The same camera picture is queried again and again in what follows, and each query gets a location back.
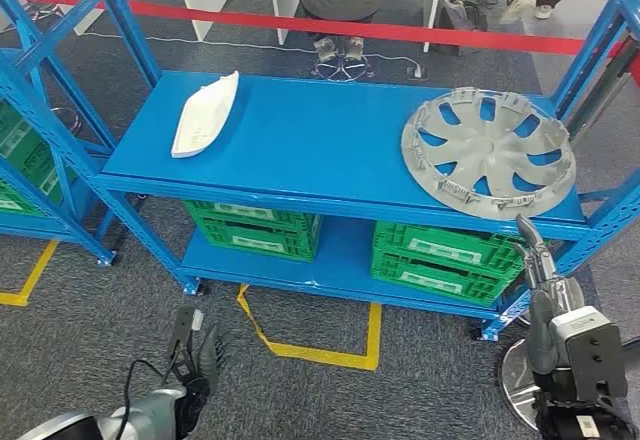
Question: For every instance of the grey metal post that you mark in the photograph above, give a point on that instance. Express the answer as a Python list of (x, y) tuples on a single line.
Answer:
[(595, 96)]

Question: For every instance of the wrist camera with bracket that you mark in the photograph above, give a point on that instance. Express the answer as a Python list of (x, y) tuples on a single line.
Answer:
[(585, 351), (183, 331)]

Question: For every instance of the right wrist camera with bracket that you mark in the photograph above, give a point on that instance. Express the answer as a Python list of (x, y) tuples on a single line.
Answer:
[(585, 351)]

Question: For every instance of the white plastic trim part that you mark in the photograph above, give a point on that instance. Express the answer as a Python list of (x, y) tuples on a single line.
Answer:
[(205, 116)]

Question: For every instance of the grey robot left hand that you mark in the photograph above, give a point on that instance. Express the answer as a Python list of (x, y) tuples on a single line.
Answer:
[(210, 364)]

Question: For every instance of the red barrier tape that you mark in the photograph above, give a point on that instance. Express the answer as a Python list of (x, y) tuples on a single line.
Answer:
[(300, 24)]

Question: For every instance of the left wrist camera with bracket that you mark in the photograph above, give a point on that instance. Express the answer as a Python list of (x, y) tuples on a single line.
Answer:
[(183, 331)]

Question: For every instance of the steel floor socket box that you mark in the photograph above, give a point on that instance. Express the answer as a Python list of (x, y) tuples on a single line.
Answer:
[(417, 72)]

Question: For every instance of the blue metal shelf rack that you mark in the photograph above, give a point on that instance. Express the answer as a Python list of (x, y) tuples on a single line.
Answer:
[(60, 79), (310, 145)]

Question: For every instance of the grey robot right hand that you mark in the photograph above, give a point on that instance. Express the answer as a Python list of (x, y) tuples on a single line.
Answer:
[(543, 331)]

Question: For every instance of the chrome base stool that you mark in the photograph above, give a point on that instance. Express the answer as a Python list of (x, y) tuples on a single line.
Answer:
[(343, 69)]

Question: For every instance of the silver plastic wheel hubcap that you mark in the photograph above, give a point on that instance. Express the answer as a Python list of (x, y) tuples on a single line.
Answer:
[(490, 159)]

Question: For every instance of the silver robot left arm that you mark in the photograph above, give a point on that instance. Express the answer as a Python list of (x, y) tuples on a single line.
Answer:
[(150, 414)]

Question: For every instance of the black and grey bag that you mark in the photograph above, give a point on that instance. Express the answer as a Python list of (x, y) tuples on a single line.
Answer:
[(463, 16)]

